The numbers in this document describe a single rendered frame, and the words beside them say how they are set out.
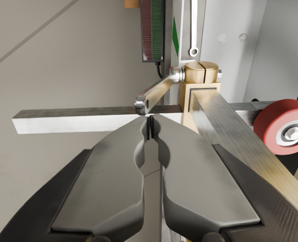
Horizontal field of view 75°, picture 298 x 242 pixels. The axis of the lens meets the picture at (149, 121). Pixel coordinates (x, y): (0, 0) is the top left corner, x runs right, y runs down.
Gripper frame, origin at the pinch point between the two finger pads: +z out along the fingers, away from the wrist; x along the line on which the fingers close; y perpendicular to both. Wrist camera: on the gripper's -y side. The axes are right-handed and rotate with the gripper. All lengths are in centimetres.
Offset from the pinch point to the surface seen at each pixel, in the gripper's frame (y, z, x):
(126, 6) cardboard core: -9, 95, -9
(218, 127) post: 3.8, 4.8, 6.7
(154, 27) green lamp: -3.4, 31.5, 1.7
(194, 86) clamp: 3.2, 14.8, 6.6
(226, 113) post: 3.7, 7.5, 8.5
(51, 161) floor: 90, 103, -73
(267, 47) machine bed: 1.5, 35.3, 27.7
